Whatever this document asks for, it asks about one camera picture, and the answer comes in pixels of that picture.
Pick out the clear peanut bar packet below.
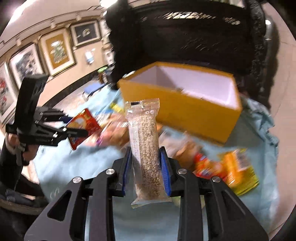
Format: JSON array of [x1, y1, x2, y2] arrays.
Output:
[[125, 98, 171, 208]]

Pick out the person's left hand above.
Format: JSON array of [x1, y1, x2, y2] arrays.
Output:
[[5, 133, 39, 162]]

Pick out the framed red flower picture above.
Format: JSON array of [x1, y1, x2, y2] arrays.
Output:
[[0, 62, 17, 123]]

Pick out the red orange snack packet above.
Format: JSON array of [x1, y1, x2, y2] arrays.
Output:
[[193, 153, 227, 179]]

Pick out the yellow orange snack bag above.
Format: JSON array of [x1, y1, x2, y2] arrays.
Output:
[[219, 149, 259, 196]]

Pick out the framed ink landscape picture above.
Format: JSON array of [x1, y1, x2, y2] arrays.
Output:
[[9, 43, 44, 88]]

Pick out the brown snack packet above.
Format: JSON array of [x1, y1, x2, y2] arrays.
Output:
[[159, 132, 203, 170]]

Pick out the gold framed flower picture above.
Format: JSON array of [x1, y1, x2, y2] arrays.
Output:
[[39, 28, 76, 76]]

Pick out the black framed dark picture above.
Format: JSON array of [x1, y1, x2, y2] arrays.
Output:
[[70, 20, 101, 48]]

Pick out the light blue tablecloth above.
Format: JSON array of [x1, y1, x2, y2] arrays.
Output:
[[34, 97, 280, 240]]

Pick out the yellow cardboard box white inside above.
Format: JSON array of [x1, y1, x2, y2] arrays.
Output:
[[117, 62, 242, 144]]

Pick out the dark carved wooden cabinet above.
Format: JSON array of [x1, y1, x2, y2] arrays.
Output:
[[105, 1, 271, 106]]

